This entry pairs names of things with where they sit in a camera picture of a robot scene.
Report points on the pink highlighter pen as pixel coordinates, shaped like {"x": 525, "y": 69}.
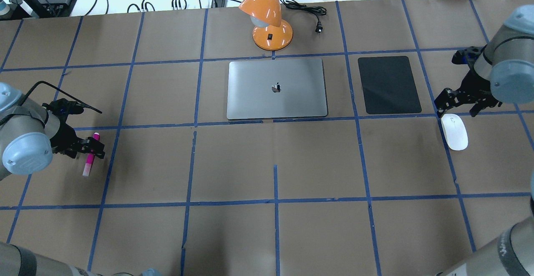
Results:
{"x": 90, "y": 158}

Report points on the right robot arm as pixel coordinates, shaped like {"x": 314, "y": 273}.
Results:
{"x": 500, "y": 72}

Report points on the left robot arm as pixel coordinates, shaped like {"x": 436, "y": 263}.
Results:
{"x": 30, "y": 133}

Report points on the white computer mouse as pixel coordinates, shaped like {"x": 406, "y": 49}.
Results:
{"x": 455, "y": 132}

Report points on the orange desk lamp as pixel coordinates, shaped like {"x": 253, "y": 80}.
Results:
{"x": 271, "y": 32}

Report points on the black mousepad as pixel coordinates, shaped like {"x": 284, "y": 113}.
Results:
{"x": 388, "y": 85}

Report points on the silver laptop notebook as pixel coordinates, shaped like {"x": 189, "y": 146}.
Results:
{"x": 281, "y": 88}

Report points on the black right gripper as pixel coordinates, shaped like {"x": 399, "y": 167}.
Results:
{"x": 479, "y": 89}

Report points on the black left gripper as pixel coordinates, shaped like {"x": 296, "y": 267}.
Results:
{"x": 64, "y": 135}

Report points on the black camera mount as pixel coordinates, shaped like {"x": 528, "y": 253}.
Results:
{"x": 43, "y": 8}

